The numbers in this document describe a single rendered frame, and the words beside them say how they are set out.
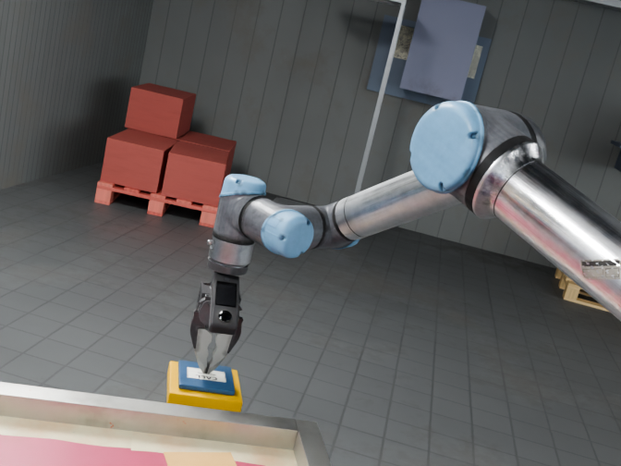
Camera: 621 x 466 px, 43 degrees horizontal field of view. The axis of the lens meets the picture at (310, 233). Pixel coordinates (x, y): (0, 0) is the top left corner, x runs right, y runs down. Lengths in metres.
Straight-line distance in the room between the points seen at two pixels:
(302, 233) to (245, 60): 6.62
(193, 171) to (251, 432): 4.92
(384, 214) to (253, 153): 6.64
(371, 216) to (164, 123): 5.54
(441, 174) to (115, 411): 0.61
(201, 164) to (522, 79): 3.16
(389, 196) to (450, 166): 0.29
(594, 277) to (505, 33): 6.75
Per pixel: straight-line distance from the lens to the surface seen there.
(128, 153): 6.19
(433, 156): 1.00
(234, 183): 1.33
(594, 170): 7.77
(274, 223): 1.26
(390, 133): 7.64
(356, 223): 1.31
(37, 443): 1.22
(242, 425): 1.27
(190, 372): 1.46
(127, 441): 1.24
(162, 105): 6.75
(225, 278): 1.38
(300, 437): 1.27
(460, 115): 0.99
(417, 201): 1.22
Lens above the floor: 1.59
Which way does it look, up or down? 14 degrees down
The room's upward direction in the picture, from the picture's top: 13 degrees clockwise
